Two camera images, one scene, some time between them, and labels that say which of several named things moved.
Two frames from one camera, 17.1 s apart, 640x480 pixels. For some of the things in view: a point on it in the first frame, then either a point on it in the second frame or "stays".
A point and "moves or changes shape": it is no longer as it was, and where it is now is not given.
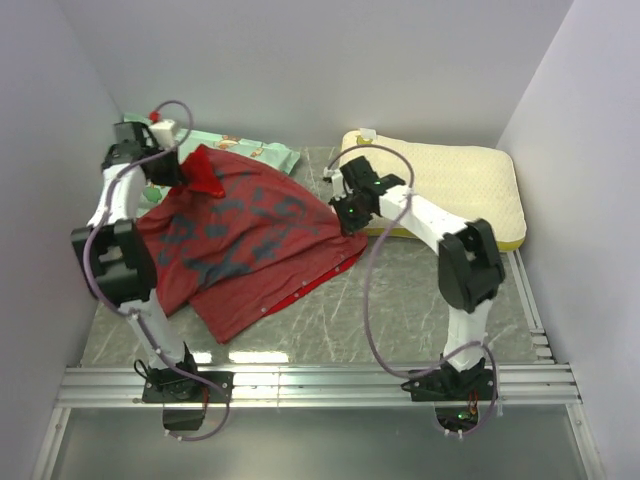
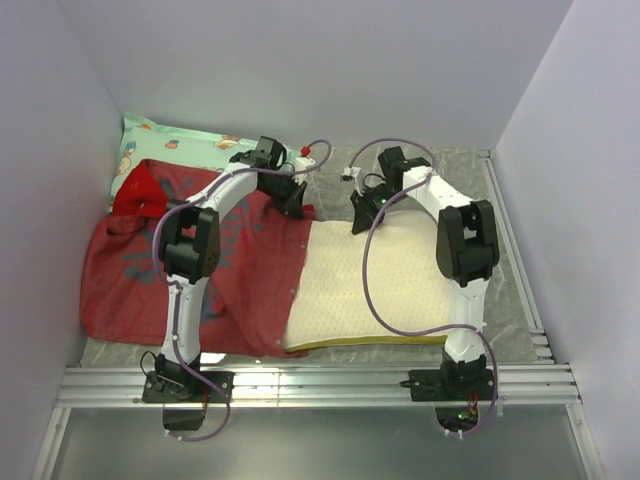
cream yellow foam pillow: x=470 y=182 -> x=331 y=306
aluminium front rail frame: x=315 y=387 stays
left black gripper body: x=162 y=167 -> x=281 y=186
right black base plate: x=452 y=386 stays
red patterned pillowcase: x=229 y=243 moves or changes shape
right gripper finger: x=349 y=225 -> x=363 y=218
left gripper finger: x=172 y=183 -> x=295 y=208
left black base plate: x=174 y=387 stays
